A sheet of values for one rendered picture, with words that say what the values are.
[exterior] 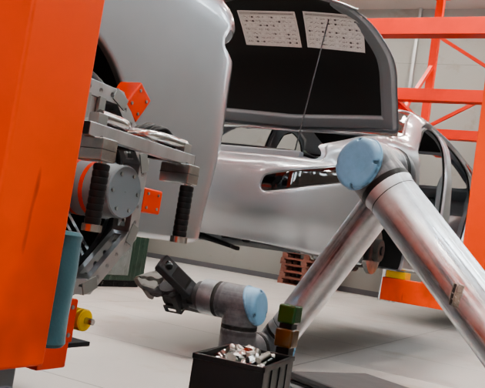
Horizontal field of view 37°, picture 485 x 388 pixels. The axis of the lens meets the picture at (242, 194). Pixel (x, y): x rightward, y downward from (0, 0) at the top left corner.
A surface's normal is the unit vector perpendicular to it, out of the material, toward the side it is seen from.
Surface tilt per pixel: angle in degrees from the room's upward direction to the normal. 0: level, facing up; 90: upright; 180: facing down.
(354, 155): 86
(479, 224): 90
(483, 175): 90
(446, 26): 90
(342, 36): 141
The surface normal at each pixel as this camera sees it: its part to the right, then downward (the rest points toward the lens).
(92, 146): -0.47, -0.13
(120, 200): 0.87, 0.11
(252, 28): -0.41, 0.69
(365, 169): -0.71, -0.22
